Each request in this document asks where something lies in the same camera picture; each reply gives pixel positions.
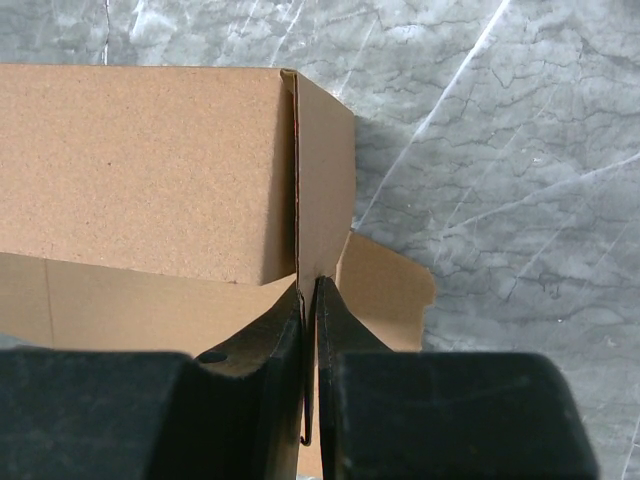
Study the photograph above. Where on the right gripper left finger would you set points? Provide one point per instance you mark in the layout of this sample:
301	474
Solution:
232	412

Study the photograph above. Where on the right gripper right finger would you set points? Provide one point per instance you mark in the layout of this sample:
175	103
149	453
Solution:
461	415

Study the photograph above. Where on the brown cardboard box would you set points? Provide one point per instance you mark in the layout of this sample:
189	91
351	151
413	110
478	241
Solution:
166	208

